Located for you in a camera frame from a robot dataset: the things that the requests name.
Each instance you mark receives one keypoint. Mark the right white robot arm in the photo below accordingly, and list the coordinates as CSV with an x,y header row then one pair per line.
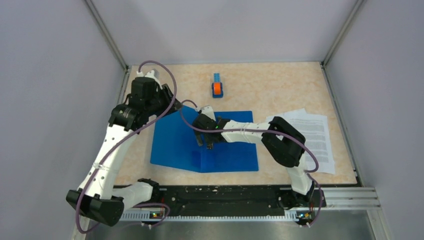
x,y
285,144

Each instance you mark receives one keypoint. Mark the blue orange tape dispenser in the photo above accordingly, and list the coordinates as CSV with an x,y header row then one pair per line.
x,y
217,86

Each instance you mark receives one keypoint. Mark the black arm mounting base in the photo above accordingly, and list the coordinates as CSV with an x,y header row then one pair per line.
x,y
234,200

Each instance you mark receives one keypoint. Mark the blue file folder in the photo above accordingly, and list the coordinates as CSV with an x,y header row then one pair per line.
x,y
174,145

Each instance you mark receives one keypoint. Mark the white printed paper stack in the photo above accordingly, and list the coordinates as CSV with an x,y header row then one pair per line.
x,y
315,129

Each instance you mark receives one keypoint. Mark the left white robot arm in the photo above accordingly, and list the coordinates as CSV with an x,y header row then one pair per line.
x,y
96,198

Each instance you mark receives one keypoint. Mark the white slotted cable duct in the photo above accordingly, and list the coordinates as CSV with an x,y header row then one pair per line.
x,y
147,216

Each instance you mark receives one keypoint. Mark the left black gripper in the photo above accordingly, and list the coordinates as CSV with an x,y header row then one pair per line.
x,y
165,92

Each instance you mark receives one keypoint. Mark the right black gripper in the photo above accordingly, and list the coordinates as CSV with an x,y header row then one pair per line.
x,y
199,134

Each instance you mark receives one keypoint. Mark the aluminium frame rail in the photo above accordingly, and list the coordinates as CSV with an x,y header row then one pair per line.
x,y
351,198

